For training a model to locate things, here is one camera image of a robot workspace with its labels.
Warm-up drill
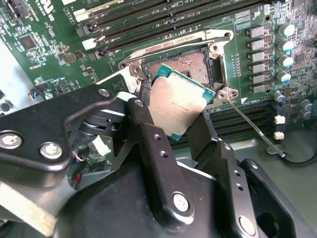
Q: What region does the metal socket cover frame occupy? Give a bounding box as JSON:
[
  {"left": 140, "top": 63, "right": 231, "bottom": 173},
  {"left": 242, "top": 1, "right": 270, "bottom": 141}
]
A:
[{"left": 95, "top": 68, "right": 141, "bottom": 96}]

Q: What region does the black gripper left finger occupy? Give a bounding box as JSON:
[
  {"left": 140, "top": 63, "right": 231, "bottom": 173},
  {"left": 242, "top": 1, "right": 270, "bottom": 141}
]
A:
[{"left": 0, "top": 78, "right": 197, "bottom": 226}]

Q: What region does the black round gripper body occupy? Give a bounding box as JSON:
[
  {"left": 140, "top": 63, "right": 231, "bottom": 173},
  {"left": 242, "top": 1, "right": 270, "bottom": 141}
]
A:
[{"left": 55, "top": 162, "right": 238, "bottom": 238}]

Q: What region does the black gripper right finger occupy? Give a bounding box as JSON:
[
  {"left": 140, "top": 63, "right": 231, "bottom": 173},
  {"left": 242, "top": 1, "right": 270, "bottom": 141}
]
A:
[{"left": 187, "top": 110, "right": 299, "bottom": 238}]

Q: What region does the thin metal locking lever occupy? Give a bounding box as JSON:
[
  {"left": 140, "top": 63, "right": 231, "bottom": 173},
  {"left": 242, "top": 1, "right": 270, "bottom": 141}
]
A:
[{"left": 222, "top": 96, "right": 286, "bottom": 158}]

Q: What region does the silver CPU green edge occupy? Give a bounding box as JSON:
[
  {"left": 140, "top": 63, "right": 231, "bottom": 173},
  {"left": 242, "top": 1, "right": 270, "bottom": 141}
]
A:
[{"left": 148, "top": 62, "right": 216, "bottom": 142}]

